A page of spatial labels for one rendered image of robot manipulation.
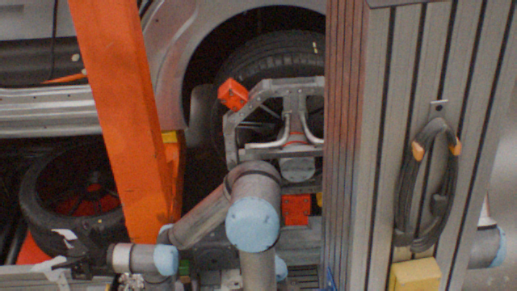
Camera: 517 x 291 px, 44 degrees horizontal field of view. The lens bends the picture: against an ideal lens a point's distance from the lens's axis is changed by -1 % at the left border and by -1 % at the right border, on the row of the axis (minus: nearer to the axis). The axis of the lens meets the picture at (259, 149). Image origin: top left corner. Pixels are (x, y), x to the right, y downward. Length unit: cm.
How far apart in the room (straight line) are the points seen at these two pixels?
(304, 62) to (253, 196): 103
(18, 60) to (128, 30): 154
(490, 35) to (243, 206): 66
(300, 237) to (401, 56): 208
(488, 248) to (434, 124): 95
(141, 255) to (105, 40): 66
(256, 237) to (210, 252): 133
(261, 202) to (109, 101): 80
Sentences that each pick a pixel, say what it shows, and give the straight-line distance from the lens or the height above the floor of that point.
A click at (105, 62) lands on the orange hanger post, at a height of 144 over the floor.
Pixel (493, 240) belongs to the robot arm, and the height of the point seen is 104.
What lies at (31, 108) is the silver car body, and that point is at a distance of 282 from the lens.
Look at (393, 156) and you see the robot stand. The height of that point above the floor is 174.
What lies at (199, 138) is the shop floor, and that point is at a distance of 389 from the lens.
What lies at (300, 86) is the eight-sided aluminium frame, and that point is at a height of 112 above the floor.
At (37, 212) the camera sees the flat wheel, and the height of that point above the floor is 51.
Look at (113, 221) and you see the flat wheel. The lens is 278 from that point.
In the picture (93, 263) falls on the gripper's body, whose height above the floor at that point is 121.
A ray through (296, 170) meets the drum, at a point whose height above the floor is 85.
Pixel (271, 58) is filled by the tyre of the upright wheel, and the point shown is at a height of 117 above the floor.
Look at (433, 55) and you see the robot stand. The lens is 99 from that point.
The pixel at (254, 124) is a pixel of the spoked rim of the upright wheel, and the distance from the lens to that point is 255.
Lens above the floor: 246
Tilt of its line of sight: 41 degrees down
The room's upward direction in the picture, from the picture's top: 4 degrees counter-clockwise
